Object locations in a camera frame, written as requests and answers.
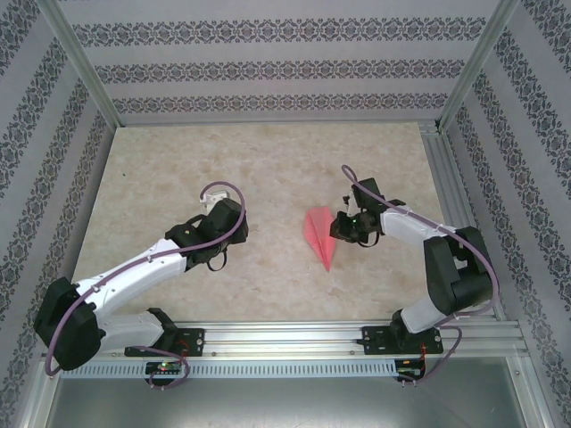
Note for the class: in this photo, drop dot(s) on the pink paper sheet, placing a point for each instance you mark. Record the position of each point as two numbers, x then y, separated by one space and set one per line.
319 232

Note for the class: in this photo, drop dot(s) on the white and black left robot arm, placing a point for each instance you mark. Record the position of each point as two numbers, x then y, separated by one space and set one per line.
134 272

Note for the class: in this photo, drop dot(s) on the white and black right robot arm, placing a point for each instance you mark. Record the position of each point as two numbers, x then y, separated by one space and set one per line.
459 276

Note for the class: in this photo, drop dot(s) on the grey metal sheet panel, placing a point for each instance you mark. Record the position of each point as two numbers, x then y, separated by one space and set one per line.
285 401

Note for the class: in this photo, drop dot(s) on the aluminium side rails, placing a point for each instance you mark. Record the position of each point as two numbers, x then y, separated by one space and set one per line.
439 178

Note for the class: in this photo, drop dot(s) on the right controller circuit board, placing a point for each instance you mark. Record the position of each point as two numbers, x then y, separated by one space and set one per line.
408 366

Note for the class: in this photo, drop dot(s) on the controller circuit board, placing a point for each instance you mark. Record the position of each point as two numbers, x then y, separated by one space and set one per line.
163 367
408 366

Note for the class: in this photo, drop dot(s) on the left controller circuit board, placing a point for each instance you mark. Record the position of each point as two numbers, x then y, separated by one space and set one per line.
163 367

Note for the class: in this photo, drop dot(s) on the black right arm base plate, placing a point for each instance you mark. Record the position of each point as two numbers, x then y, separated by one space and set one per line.
374 341

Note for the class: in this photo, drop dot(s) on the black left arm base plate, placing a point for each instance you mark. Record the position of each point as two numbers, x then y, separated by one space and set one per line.
194 339

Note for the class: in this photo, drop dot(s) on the aluminium mounting rail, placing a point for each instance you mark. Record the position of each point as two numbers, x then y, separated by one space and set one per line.
285 336

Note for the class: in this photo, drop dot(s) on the aluminium frame post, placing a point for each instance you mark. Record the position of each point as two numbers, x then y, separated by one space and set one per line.
474 62
85 62

